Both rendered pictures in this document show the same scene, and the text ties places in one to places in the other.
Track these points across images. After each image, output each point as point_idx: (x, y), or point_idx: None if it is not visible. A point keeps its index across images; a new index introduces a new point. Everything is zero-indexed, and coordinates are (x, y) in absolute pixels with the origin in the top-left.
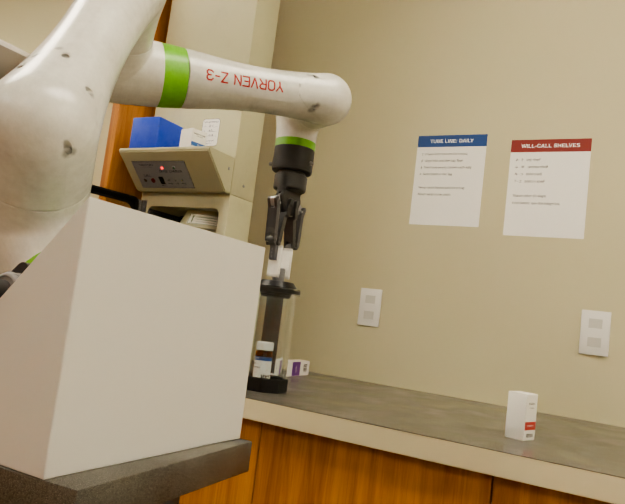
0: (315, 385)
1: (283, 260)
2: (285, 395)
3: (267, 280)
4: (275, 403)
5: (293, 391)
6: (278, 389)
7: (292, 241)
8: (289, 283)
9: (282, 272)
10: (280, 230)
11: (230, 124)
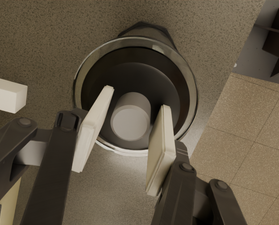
0: None
1: (97, 133)
2: (169, 15)
3: (177, 124)
4: (259, 8)
5: (113, 15)
6: (165, 28)
7: (75, 148)
8: (160, 68)
9: (143, 105)
10: (192, 209)
11: None
